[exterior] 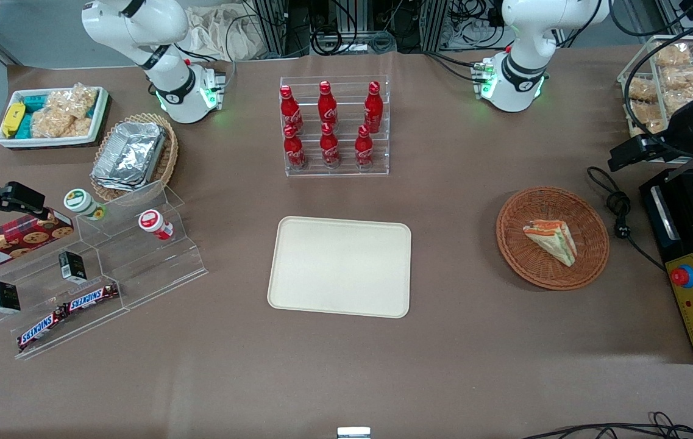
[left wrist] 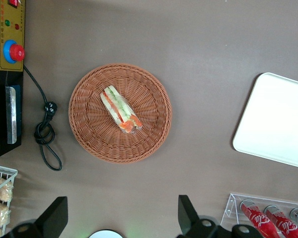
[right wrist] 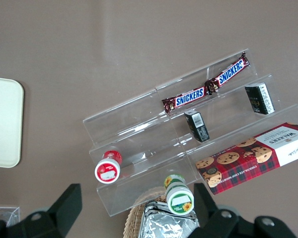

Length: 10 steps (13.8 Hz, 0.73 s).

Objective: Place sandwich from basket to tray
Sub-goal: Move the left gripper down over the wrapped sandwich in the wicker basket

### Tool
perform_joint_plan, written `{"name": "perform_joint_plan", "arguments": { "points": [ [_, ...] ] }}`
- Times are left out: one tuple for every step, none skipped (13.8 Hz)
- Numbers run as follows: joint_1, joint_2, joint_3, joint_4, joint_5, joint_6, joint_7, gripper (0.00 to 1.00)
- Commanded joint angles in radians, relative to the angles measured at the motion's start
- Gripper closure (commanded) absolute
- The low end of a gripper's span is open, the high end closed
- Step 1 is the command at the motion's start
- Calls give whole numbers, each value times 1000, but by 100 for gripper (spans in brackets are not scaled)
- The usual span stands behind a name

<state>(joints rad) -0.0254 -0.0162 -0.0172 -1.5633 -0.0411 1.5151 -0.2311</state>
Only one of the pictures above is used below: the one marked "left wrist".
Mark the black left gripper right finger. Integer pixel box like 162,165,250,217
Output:
177,194,233,238

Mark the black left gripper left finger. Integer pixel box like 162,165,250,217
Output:
1,196,69,238

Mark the round brown wicker basket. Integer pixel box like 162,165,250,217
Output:
68,63,173,164

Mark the wrapped sandwich with vegetables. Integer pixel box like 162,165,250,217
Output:
99,84,144,135

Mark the white rectangular tray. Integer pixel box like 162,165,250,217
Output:
232,72,298,171

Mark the clear acrylic can rack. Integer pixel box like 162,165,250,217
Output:
220,192,298,238

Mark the white round object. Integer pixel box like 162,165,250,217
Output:
88,229,126,238

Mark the silver metal bar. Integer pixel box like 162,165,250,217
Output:
5,85,18,145

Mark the red push button blue base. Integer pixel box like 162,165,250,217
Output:
2,39,26,63

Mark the white wire basket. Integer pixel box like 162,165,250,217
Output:
0,163,18,238

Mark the black power cable with plug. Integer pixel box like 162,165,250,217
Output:
23,64,63,172

